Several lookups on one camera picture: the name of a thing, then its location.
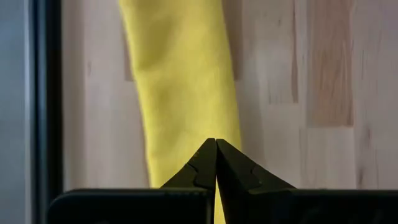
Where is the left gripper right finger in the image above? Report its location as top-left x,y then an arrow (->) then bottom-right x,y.
216,138 -> 398,224

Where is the yellow microfiber towel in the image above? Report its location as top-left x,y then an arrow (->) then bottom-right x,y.
119,0 -> 243,224

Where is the black aluminium table frame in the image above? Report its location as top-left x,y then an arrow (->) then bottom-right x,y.
30,0 -> 65,224

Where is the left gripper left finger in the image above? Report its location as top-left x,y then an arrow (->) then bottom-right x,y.
46,138 -> 217,224

